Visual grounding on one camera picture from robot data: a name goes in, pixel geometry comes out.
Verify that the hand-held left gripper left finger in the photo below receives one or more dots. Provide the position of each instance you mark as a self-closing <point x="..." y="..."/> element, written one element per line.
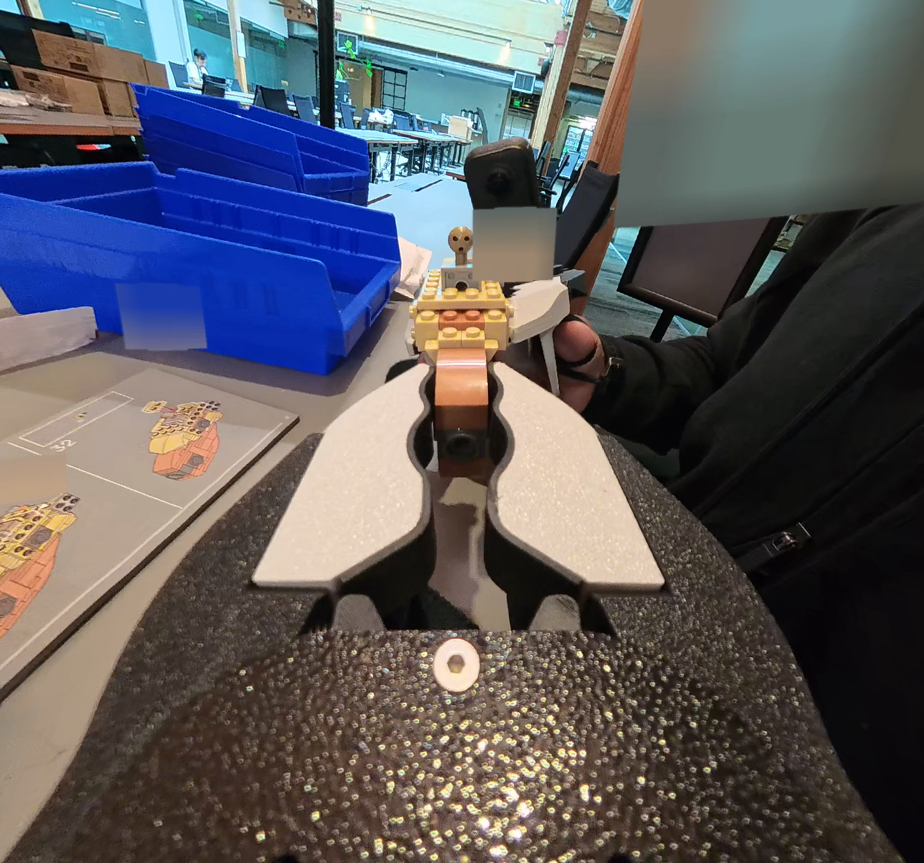
<point x="346" y="509"/>

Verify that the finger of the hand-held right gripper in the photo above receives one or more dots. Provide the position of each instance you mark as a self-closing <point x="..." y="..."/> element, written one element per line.
<point x="541" y="311"/>

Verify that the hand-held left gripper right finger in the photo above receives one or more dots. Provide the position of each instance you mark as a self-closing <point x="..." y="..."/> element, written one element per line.
<point x="577" y="509"/>

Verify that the tan and brown brick model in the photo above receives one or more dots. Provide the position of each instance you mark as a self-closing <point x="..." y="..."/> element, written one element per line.
<point x="462" y="321"/>

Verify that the grey instruction booklet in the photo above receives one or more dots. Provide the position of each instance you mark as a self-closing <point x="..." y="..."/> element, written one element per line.
<point x="130" y="473"/>

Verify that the blue storage bin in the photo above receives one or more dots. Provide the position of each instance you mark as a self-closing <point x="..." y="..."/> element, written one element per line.
<point x="238" y="134"/>
<point x="216" y="256"/>

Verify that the person's right forearm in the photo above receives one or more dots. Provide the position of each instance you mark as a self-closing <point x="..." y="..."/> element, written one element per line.
<point x="664" y="386"/>

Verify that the grey desk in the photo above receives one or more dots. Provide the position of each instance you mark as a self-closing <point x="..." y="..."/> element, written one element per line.
<point x="216" y="401"/>

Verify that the person's right hand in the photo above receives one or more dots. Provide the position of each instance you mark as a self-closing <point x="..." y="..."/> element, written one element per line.
<point x="577" y="354"/>

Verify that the dark fabric chair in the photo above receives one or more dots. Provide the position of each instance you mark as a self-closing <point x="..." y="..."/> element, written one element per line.
<point x="585" y="213"/>

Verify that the wooden pillar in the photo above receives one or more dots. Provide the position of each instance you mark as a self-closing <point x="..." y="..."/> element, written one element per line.
<point x="613" y="119"/>

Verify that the white circle-print paper bag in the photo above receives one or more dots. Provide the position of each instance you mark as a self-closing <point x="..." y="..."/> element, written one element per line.
<point x="413" y="267"/>

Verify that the black framed board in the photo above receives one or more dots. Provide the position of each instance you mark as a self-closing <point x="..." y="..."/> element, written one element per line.
<point x="700" y="264"/>

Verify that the black pole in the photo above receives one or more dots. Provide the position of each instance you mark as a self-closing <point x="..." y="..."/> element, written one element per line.
<point x="328" y="33"/>

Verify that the person's dark clothing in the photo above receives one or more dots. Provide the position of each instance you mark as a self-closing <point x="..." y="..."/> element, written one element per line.
<point x="808" y="408"/>

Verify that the grey paper strip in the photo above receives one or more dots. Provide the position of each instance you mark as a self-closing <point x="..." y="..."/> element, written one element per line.
<point x="43" y="336"/>

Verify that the stack of cardboard boxes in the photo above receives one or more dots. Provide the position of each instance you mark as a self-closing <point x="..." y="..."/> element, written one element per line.
<point x="79" y="69"/>

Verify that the long background table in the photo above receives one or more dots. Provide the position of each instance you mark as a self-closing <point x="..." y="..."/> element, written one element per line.
<point x="58" y="125"/>

